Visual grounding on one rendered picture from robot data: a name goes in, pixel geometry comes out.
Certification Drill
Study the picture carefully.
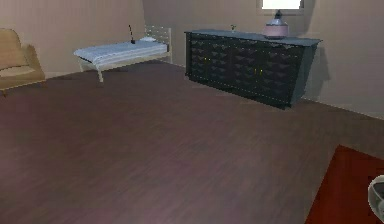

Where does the grey round vessel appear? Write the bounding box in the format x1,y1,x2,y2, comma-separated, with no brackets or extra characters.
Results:
367,174,384,222

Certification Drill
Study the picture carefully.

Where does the black sideboard cabinet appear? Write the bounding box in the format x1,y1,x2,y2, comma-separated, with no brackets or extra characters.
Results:
184,29,323,110

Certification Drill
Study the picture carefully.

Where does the white bed with blue blanket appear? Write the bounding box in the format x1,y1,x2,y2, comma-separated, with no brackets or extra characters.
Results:
73,25,173,83

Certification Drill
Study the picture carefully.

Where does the pink and grey table lamp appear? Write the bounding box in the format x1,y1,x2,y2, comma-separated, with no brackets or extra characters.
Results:
261,0,305,40

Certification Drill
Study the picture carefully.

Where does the red table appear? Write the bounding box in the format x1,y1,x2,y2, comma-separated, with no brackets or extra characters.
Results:
304,144,384,224

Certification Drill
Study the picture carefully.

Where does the tan armchair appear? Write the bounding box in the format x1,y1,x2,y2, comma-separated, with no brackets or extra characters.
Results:
0,28,47,97

